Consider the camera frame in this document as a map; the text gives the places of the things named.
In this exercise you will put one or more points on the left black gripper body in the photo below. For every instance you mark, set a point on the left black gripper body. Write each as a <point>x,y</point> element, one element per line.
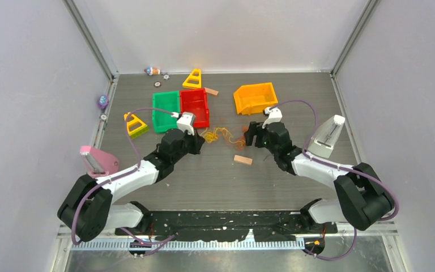
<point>185,147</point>

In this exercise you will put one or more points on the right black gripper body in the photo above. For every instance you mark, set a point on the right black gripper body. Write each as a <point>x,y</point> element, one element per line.
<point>262,139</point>

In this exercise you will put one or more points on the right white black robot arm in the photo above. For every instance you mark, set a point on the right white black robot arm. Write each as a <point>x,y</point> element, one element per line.
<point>361,198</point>

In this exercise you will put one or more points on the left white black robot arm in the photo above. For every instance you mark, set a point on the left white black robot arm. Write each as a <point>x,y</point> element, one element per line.
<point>90,206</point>

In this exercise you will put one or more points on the tan wooden block near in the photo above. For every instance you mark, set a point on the tan wooden block near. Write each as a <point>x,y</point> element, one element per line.
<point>242,160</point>

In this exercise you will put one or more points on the tan wooden block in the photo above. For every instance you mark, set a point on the tan wooden block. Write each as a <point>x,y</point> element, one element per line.
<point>211,91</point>
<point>242,160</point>

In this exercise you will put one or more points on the orange plastic bin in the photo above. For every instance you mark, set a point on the orange plastic bin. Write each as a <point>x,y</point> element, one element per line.
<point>254,98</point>

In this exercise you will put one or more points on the red plastic bin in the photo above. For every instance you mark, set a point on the red plastic bin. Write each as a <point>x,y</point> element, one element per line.
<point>196,102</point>

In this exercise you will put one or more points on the yellow triangle block near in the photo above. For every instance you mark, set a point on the yellow triangle block near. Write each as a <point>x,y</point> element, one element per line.
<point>134,125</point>

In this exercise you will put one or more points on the yellow triangle block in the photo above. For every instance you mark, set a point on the yellow triangle block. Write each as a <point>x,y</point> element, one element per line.
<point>193,80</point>
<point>134,125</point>

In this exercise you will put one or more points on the green plastic bin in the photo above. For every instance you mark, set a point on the green plastic bin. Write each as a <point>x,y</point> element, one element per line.
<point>167,101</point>

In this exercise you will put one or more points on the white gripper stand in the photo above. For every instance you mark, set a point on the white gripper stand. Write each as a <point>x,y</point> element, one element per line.
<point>323,141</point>

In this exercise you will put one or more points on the tan wooden block far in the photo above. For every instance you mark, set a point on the tan wooden block far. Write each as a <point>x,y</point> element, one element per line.
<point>211,91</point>

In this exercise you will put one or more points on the yellow triangle block far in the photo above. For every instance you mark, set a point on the yellow triangle block far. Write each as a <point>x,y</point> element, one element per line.
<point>193,80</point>

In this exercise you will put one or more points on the small toy figurine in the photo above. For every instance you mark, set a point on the small toy figurine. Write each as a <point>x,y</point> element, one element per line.
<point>152,71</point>

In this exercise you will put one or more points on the pink gripper stand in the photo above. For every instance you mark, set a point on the pink gripper stand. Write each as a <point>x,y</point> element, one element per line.
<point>99,163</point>

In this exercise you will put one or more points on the purple toy block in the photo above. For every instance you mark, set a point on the purple toy block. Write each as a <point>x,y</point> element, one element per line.
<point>102,102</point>

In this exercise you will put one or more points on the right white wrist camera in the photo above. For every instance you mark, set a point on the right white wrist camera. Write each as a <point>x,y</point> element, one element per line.
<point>273,114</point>

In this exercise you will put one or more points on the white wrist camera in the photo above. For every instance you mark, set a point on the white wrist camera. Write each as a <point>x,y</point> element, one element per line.
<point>273,114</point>
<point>185,122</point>

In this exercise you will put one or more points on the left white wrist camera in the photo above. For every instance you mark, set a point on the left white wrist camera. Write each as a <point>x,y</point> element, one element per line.
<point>185,122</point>

